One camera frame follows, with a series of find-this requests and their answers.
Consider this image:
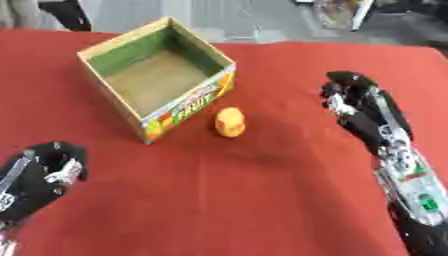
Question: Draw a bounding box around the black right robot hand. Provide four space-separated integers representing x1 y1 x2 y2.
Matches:
318 70 415 157

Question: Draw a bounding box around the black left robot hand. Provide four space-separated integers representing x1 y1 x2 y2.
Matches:
0 140 91 225

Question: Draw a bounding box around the tan cardboard box green inside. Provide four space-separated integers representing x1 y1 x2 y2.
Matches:
75 15 238 145

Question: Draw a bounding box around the white tripod leg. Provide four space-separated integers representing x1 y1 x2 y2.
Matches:
348 0 377 33

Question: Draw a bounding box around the orange yellow toy fruit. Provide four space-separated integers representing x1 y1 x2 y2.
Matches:
213 106 247 139

